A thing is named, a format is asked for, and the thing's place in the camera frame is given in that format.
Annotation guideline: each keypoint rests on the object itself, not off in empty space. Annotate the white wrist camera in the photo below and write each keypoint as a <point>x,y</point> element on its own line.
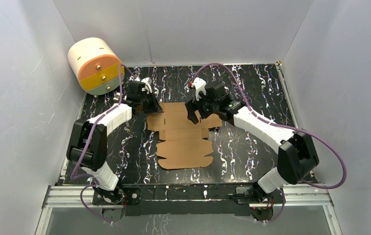
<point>198,85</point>
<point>147,85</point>

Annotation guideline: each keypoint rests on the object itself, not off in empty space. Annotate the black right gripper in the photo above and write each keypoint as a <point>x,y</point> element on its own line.
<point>193,105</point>

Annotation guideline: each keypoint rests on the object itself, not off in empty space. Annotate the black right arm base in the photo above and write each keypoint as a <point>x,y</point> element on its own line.
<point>260,203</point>

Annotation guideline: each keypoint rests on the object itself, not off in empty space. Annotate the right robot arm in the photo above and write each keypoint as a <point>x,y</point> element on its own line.
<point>295,150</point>

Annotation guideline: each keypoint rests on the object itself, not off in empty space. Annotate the brown cardboard box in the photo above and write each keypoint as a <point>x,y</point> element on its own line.
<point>182,143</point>

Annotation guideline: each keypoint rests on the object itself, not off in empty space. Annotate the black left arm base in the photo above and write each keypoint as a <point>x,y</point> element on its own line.
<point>115,202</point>

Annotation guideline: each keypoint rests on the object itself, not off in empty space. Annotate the aluminium front rail frame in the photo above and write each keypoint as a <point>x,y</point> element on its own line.
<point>200,209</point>

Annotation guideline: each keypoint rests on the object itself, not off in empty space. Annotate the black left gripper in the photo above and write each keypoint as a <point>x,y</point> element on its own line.
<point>151,102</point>

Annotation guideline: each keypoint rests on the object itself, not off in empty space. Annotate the round pastel drawer cabinet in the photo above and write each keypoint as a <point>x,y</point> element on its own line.
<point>95,65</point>

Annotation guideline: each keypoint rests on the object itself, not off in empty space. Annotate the white stapler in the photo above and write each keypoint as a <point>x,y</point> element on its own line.
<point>116,96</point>

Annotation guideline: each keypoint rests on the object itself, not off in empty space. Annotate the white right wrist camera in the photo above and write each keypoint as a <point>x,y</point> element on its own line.
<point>198,85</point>

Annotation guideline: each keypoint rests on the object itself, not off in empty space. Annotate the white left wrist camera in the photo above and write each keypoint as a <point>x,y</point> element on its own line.
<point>147,85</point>

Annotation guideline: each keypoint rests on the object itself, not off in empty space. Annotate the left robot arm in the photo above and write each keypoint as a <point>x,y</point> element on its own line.
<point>87,146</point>

